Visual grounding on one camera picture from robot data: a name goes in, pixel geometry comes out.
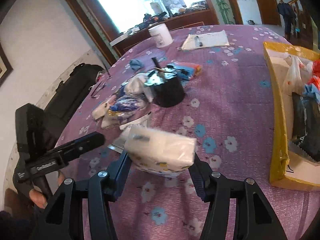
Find white instruction packet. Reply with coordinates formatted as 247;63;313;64
107;110;153;155

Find blue white bundle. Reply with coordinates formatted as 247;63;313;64
107;95;149;123

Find lemon print tissue pack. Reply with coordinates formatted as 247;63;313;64
124;125;196;177

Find black snack packet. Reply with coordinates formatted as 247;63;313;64
289;93;319;165

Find small red bag blue sock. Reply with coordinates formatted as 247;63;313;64
302;83;320;104

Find large red plastic bag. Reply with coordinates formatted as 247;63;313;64
307;59;320;90

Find person's left hand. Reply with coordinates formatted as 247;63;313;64
28;171;66;209

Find black bag on seat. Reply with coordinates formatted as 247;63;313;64
44;63;104;138

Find yellow taped cardboard tray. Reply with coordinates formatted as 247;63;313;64
263;42;319;191

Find eyeglasses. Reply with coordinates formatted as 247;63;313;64
90;65;112;98

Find white sock by motor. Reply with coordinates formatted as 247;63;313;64
124;73;154;102

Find blue sock on table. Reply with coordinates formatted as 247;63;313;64
129;59;144;72

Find small electric motor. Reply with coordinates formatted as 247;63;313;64
144;57;185;108

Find wooden counter with clutter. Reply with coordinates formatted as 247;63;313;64
113;9;219;56

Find purple floral tablecloth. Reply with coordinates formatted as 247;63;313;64
58;25;319;239

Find blue orange cloth pack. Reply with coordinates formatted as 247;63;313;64
167;62;202;81

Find white plastic jar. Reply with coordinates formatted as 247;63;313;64
148;23;173;48

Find white printed plastic bag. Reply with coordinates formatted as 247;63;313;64
282;55;313;96

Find black pen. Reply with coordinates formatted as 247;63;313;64
195;36;203;47

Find white notepad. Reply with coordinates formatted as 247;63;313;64
181;30;229;51

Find person in dark jacket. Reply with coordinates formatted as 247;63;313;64
277;0;296;41

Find brown wooden door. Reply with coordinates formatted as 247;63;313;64
257;0;281;26

